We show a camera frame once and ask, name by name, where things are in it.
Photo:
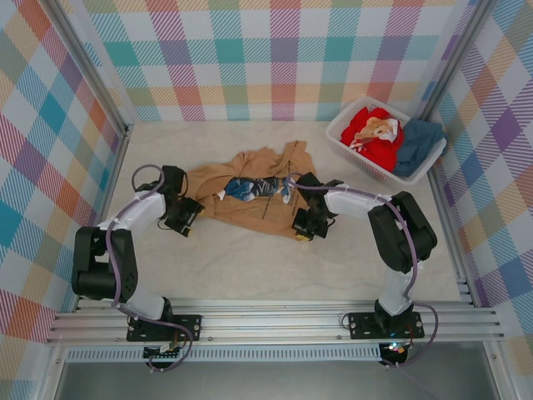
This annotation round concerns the tan printed t-shirt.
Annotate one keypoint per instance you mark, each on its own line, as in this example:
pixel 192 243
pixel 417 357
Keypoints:
pixel 250 216

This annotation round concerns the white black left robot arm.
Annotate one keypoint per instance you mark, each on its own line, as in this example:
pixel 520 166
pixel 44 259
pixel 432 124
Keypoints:
pixel 141 208

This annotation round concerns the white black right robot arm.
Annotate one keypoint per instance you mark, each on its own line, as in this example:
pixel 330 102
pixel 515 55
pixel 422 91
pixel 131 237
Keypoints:
pixel 354 202

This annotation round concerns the white plastic basket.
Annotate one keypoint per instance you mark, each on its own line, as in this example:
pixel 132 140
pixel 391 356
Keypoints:
pixel 362 164

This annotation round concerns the red printed t-shirt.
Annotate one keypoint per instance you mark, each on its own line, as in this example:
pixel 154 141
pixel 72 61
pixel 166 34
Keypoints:
pixel 375 150

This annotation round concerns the blue t-shirt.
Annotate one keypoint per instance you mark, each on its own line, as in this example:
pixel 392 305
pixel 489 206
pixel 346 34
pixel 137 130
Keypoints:
pixel 416 141

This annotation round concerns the black controller board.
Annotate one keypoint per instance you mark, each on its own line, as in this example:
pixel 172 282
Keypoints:
pixel 395 354
pixel 160 354

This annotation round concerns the aluminium side rail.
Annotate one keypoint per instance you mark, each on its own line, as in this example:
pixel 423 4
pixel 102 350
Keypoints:
pixel 451 237
pixel 118 166

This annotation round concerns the long aluminium mounting rail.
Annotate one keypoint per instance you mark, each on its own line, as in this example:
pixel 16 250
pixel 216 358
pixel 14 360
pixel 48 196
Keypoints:
pixel 270 325

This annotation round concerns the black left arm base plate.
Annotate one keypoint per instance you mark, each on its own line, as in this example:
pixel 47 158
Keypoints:
pixel 189 327

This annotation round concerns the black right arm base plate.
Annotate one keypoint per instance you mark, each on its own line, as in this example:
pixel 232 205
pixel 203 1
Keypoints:
pixel 359 325

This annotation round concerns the aluminium frame post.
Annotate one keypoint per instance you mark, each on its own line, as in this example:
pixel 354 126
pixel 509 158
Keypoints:
pixel 89 66
pixel 456 62

